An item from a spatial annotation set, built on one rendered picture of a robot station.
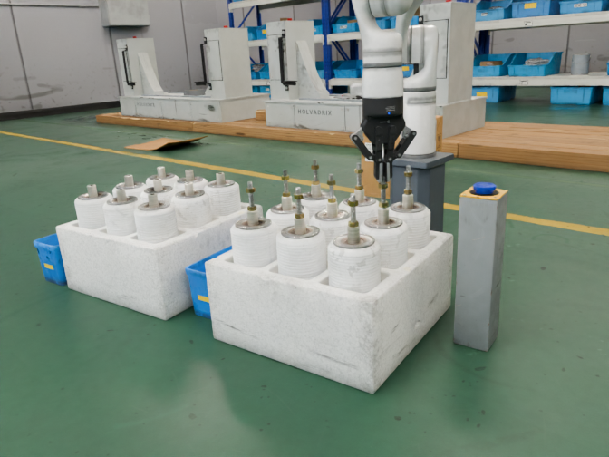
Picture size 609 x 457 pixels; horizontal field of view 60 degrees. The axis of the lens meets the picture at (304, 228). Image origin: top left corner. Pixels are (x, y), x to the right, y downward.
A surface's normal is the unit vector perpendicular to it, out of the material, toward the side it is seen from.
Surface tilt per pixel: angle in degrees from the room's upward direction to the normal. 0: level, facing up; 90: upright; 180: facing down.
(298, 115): 90
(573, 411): 0
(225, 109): 90
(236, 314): 90
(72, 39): 90
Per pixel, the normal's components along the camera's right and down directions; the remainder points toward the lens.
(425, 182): 0.04, 0.32
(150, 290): -0.55, 0.29
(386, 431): -0.05, -0.95
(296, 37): 0.73, 0.18
